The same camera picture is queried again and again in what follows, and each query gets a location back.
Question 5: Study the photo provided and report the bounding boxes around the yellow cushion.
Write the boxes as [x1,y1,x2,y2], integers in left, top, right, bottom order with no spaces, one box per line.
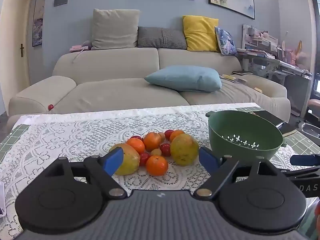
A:
[182,15,220,53]

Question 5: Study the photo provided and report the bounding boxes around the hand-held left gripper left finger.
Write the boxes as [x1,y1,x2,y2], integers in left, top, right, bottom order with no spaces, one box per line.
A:
[45,147,127,200]

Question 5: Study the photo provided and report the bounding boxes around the small orange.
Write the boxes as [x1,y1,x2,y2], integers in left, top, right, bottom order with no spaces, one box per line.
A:
[146,155,169,176]
[143,132,162,152]
[125,137,145,155]
[169,129,186,142]

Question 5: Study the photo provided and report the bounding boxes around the blue patterned cushion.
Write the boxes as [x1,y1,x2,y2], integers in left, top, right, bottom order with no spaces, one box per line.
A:
[214,26,238,56]

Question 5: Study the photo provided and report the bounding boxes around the grey study desk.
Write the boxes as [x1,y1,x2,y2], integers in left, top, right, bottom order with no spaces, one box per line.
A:
[237,55,313,117]

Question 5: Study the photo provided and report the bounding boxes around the grey checked cushion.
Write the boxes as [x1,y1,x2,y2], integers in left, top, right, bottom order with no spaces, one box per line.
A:
[137,27,188,50]

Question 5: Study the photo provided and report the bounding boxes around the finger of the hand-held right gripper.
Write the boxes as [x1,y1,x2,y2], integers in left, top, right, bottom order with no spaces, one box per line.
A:
[291,154,320,167]
[284,167,320,179]

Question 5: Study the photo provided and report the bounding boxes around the green colander bowl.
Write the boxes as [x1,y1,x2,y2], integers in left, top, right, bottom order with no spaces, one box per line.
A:
[205,110,288,164]

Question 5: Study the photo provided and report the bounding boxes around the cream door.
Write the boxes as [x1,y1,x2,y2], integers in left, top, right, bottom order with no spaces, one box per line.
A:
[0,0,33,110]

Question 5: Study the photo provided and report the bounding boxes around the pile of books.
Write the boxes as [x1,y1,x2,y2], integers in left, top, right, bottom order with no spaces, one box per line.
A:
[241,24,279,58]

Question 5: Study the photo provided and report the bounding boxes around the white object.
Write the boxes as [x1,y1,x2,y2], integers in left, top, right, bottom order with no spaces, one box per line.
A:
[0,182,5,218]

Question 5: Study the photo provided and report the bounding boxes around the pink box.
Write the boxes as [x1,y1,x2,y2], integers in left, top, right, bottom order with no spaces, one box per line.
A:
[69,45,90,53]

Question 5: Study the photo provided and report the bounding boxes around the framed wall picture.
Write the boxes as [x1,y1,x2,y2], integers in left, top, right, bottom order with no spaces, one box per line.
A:
[32,0,48,47]

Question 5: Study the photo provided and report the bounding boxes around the beige sofa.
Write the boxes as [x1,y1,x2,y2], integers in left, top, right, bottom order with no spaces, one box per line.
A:
[9,46,292,123]

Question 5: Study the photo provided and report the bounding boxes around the black box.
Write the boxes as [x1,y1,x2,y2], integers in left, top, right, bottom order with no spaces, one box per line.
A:
[250,110,298,137]

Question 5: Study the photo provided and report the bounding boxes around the white lace tablecloth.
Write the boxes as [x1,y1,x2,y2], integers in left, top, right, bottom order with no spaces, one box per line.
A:
[0,102,310,240]
[0,106,320,238]

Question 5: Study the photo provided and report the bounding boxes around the thin books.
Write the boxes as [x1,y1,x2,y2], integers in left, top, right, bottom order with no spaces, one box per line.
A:
[219,74,248,84]

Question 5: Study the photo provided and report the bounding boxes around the grey round container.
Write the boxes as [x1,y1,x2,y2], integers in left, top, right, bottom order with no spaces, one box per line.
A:
[299,121,320,143]

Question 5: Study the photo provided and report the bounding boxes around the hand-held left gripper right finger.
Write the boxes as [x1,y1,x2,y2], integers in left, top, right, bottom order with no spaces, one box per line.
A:
[195,147,283,199]

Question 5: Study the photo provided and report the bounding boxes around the yellow green mango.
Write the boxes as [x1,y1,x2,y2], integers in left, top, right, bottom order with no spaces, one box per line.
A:
[109,143,140,176]
[170,133,200,166]

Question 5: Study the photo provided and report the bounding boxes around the light blue pillow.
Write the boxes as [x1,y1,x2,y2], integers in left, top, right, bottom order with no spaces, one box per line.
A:
[144,65,222,93]

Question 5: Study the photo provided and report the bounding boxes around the white cable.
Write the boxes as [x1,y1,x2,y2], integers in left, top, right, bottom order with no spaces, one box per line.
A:
[72,49,87,63]

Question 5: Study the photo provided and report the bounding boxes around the beige cushion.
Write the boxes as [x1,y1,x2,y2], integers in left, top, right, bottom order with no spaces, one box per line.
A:
[91,8,140,50]

